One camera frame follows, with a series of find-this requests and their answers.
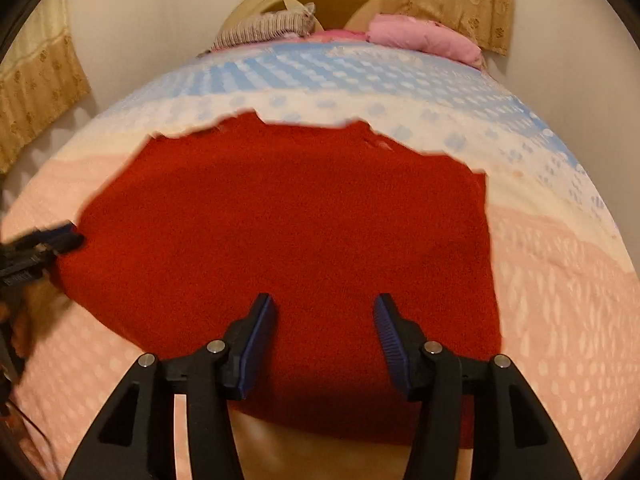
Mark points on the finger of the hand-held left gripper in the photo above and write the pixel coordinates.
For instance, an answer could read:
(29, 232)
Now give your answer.
(65, 245)
(52, 232)

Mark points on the polka dot bed sheet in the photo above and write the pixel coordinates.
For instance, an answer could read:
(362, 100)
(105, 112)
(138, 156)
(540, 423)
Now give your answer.
(550, 285)

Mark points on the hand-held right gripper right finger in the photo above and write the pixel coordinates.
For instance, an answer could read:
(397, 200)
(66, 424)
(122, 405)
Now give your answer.
(392, 345)

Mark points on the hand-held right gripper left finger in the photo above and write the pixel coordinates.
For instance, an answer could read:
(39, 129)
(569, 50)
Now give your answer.
(257, 345)

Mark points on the pink pillow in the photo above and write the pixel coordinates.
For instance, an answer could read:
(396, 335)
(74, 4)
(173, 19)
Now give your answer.
(425, 35)

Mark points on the striped pillow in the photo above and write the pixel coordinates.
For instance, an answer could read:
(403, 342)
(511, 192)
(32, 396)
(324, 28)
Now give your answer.
(260, 27)

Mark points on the red embroidered knit sweater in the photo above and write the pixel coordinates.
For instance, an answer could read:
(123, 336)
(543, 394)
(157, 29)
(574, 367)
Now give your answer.
(300, 235)

